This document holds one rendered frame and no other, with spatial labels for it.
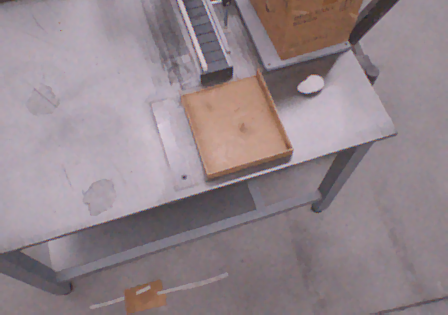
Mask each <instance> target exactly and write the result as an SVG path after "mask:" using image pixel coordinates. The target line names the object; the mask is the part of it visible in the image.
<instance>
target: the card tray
mask: <svg viewBox="0 0 448 315"><path fill-rule="evenodd" d="M179 93H180V99H181V101H182V103H183V107H184V109H185V113H186V115H187V119H188V121H189V126H190V128H191V132H192V134H193V136H194V140H195V142H196V146H197V148H198V152H199V154H200V159H201V161H202V165H203V167H204V171H205V173H206V175H207V179H208V180H210V179H212V178H217V177H219V176H224V175H226V174H231V173H233V172H237V171H240V170H242V169H246V168H249V167H253V166H256V165H260V164H263V163H267V162H270V161H274V160H277V159H281V158H283V157H286V156H290V155H292V153H293V152H294V147H293V145H292V142H291V141H290V138H289V136H288V133H287V132H286V128H285V127H284V126H283V122H282V121H281V117H280V116H279V113H278V111H277V108H276V106H275V104H274V102H273V100H272V97H271V96H270V93H269V91H268V88H267V86H266V84H265V82H264V79H263V77H262V75H261V73H260V71H259V68H257V75H252V76H250V77H244V78H242V79H240V80H234V81H231V82H226V83H224V84H219V85H216V86H211V87H209V88H203V89H200V90H198V91H193V92H190V93H185V94H183V95H182V93H181V91H180V88H179Z"/></svg>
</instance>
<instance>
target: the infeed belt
mask: <svg viewBox="0 0 448 315"><path fill-rule="evenodd" d="M182 1H183V5H184V7H185V10H186V12H187V16H188V17H189V21H190V23H191V27H192V28H193V30H194V34H195V36H196V39H197V41H198V45H199V46H200V50H201V51H202V56H203V57H204V60H205V62H206V64H207V71H203V69H202V71H203V74H204V75H206V74H208V73H213V72H216V71H221V70H224V69H229V68H230V67H229V64H228V62H227V60H226V57H225V56H224V52H223V51H222V47H221V45H220V42H219V40H218V37H217V36H216V34H215V30H214V29H213V25H212V23H211V20H210V18H209V15H208V14H207V10H206V8H205V7H204V3H203V1H202V0H182Z"/></svg>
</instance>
